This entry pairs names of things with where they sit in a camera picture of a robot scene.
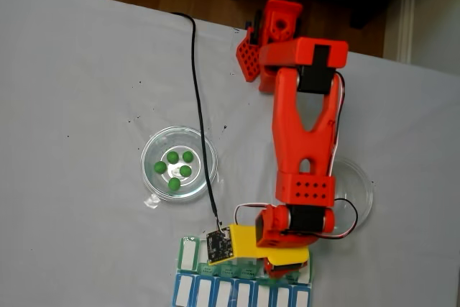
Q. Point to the blue weekly pill organizer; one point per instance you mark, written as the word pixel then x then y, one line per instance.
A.
pixel 178 290

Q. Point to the orange perforated base bracket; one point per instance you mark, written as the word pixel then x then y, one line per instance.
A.
pixel 249 57

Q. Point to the clear glass bowl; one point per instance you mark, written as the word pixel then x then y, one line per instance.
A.
pixel 161 141
pixel 355 184

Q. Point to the white door trim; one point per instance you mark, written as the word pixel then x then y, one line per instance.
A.
pixel 408 19

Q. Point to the green weekly pill organizer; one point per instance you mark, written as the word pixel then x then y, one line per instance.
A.
pixel 187 255

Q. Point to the black camera circuit board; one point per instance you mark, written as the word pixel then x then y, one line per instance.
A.
pixel 219 246

